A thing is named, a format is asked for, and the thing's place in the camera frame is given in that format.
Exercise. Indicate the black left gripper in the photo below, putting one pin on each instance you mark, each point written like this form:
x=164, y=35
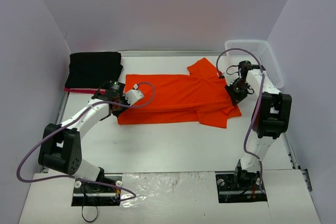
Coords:
x=115, y=109

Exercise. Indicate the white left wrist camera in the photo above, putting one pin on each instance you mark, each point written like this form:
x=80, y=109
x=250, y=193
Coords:
x=133, y=96

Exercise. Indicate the magenta folded t shirt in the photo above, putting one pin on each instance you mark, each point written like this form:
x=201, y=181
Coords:
x=84, y=91

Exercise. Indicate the black folded t shirt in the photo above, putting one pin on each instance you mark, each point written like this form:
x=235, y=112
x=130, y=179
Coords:
x=91, y=70

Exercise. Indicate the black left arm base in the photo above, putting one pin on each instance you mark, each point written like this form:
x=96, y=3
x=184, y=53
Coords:
x=89, y=194

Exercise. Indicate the orange t shirt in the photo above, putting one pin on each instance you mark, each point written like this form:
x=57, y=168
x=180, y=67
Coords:
x=198, y=96

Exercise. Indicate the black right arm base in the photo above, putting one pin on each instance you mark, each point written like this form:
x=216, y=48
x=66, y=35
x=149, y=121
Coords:
x=244, y=191

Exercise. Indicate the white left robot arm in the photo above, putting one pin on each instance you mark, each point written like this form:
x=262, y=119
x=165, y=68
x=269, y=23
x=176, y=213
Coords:
x=61, y=150

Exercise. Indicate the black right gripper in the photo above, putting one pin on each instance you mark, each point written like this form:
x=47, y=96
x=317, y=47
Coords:
x=234, y=94

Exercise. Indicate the white plastic basket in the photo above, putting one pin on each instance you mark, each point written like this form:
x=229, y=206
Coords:
x=263, y=52

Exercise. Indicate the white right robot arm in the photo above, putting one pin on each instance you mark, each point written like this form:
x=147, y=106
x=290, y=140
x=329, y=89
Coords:
x=269, y=120

